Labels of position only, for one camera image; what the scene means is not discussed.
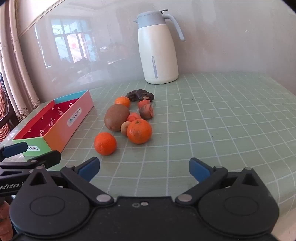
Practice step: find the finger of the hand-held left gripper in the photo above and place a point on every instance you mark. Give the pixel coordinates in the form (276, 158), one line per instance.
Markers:
(15, 149)
(49, 157)

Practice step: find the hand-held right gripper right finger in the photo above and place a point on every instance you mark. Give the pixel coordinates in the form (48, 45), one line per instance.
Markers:
(198, 170)

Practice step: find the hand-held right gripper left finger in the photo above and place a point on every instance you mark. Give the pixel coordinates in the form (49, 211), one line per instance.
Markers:
(89, 168)

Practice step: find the colourful cardboard box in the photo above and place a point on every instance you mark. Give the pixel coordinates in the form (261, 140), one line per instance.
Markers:
(69, 120)

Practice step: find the small tan round longan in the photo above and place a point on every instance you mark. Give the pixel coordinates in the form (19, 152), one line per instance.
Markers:
(125, 129)

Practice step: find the brown kiwi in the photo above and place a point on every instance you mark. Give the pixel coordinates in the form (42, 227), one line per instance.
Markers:
(116, 117)

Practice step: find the large orange tangerine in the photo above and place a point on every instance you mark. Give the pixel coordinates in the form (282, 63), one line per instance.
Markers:
(139, 131)

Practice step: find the small carrot piece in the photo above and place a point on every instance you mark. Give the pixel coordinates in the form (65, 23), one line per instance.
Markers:
(134, 116)

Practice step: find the small orange tangerine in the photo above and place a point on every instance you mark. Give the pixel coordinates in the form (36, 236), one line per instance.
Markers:
(122, 101)

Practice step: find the large carrot piece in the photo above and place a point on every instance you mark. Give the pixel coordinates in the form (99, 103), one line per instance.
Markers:
(146, 110)

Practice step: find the dark brown dried mushroom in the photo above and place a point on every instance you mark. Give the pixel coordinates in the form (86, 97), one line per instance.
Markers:
(146, 94)

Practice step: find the person's left hand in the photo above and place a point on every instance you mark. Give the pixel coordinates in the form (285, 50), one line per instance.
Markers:
(4, 216)

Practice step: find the green grid table mat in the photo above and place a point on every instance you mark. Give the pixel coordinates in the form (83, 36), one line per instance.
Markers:
(208, 127)

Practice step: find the wooden chair with red cushion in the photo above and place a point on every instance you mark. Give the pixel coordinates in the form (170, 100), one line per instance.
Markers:
(3, 104)

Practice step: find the beige curtain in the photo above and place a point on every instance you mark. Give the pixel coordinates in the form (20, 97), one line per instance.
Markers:
(18, 76)

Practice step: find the white and blue thermos jug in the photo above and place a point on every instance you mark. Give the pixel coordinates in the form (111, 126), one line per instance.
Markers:
(159, 53)

